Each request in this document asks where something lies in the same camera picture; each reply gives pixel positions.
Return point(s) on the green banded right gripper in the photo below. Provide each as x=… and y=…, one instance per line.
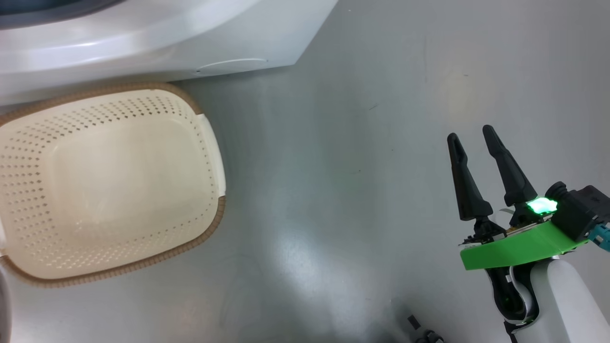
x=519, y=247

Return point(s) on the white front-load washing machine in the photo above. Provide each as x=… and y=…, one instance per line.
x=190, y=43

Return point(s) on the round white filter cover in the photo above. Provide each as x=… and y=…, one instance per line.
x=233, y=65

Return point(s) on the cream perforated laundry basket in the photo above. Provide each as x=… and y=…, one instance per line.
x=109, y=181

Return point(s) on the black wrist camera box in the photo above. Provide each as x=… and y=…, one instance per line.
x=579, y=209

